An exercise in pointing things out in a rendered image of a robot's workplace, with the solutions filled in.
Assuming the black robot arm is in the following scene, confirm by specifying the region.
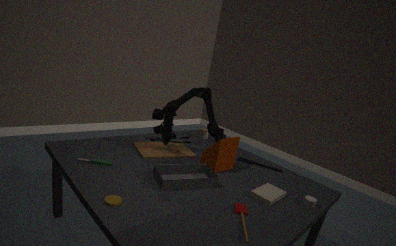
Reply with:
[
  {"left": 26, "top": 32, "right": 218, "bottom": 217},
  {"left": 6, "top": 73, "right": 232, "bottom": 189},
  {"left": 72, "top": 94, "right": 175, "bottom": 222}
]
[{"left": 152, "top": 87, "right": 226, "bottom": 142}]

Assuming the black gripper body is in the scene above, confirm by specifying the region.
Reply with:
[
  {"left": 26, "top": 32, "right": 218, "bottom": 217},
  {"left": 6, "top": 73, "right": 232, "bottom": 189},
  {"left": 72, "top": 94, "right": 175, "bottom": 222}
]
[{"left": 162, "top": 121, "right": 176, "bottom": 139}]

